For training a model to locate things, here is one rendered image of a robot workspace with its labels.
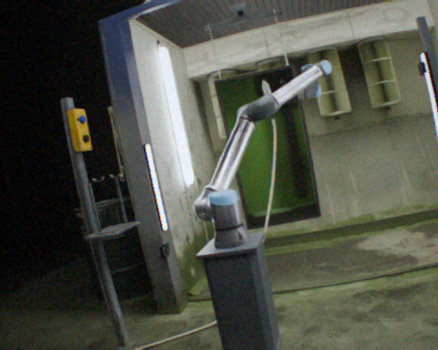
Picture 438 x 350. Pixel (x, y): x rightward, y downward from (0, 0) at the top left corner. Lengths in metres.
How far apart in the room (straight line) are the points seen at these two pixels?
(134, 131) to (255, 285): 1.42
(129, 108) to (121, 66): 0.32
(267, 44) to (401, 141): 1.77
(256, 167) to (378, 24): 1.97
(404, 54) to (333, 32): 0.96
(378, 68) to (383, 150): 0.88
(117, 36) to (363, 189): 2.74
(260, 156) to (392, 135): 1.71
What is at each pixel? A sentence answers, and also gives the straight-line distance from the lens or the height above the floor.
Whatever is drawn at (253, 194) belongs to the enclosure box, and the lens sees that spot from 3.30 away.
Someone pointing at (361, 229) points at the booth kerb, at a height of 0.10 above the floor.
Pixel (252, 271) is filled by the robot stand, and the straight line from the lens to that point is 1.84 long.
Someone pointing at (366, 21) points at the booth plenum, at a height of 2.14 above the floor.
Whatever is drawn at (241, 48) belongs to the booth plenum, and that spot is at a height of 2.14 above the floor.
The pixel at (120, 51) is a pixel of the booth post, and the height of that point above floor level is 1.98.
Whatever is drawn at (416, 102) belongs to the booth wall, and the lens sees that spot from 4.48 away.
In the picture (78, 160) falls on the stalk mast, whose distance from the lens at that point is 2.34.
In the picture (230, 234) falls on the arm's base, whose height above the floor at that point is 0.70.
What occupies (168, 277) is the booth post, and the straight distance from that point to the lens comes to 2.80.
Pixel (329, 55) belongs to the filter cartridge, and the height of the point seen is 1.88.
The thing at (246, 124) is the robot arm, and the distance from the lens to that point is 2.17.
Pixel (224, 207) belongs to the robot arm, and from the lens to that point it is 1.85.
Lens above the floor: 1.10
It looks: 3 degrees down
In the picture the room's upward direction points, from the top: 12 degrees counter-clockwise
